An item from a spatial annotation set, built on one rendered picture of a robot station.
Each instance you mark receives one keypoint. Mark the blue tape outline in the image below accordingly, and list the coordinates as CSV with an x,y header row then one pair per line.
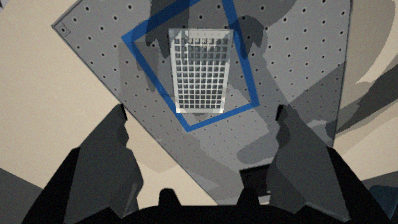
x,y
166,14

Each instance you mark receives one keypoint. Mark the black rectangular frame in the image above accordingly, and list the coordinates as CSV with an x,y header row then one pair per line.
x,y
256,178

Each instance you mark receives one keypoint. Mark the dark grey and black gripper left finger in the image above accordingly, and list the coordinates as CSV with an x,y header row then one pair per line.
x,y
97,183

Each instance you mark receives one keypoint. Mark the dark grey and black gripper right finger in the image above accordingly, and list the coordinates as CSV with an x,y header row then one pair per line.
x,y
311,180

